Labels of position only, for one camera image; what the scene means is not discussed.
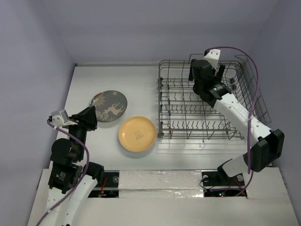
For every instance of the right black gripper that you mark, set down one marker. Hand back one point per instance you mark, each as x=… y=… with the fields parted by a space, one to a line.
x=221 y=71

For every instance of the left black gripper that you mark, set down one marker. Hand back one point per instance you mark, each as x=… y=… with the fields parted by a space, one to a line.
x=86 y=117

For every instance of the grey plate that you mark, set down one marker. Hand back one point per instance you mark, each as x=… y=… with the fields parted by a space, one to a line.
x=110 y=105

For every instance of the yellow plate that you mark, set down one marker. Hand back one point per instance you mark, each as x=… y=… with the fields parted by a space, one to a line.
x=137 y=131

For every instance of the white plate with floral face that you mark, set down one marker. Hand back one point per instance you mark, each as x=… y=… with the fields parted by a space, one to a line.
x=92 y=102

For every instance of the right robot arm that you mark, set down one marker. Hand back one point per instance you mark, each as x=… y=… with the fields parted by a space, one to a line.
x=264 y=145

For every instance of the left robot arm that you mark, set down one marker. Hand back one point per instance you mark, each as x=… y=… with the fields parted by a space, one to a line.
x=73 y=176

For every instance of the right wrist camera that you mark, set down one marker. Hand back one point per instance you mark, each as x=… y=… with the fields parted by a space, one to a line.
x=212 y=56

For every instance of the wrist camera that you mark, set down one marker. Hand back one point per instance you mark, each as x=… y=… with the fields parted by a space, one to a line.
x=212 y=56
x=60 y=118

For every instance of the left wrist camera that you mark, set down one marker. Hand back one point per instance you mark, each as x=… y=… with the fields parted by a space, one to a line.
x=60 y=118

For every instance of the metal wire dish rack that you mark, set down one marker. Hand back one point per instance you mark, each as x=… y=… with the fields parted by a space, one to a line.
x=182 y=113

